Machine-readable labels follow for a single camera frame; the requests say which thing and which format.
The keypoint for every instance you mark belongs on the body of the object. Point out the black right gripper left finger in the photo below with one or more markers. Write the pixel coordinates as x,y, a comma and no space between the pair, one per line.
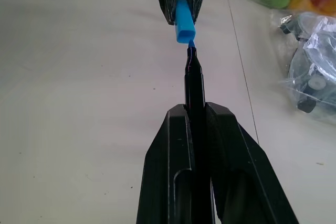
165,161

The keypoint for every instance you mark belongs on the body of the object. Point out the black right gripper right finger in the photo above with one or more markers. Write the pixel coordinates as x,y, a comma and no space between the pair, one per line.
236,161

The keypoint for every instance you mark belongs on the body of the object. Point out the blue marker cap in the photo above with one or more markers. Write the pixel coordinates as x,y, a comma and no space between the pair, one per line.
184,22

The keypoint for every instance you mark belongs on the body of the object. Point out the black marker with blue tip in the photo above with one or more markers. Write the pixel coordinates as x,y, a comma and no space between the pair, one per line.
194,87

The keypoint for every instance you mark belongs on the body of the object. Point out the small black cylinder part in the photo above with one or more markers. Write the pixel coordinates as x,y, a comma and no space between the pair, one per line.
306,106

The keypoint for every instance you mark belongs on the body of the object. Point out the grey round wheel part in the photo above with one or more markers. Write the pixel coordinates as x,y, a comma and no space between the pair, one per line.
317,82

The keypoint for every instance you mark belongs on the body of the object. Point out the clear bag of black parts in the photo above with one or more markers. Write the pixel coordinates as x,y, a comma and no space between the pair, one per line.
319,58

